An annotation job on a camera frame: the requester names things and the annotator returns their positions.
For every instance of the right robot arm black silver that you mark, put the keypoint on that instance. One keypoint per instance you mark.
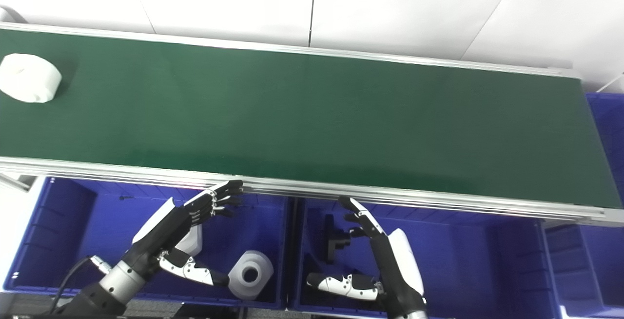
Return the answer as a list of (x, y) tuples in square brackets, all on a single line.
[(409, 315)]

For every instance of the white cylindrical plastic part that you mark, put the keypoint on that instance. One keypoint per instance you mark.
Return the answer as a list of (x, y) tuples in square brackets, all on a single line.
[(30, 78)]

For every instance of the white part with round hole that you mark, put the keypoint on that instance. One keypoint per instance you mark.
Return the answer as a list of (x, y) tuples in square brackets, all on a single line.
[(261, 263)]

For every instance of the green conveyor belt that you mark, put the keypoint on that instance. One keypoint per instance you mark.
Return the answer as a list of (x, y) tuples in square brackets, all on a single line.
[(312, 124), (390, 197)]

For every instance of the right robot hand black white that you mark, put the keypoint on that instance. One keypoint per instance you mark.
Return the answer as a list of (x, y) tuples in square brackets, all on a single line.
[(399, 270)]

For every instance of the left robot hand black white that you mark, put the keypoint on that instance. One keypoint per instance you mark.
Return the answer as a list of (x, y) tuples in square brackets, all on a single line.
[(170, 226)]

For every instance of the blue plastic bin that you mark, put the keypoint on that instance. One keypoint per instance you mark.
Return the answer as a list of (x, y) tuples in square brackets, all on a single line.
[(609, 133), (453, 260), (590, 270), (97, 226)]

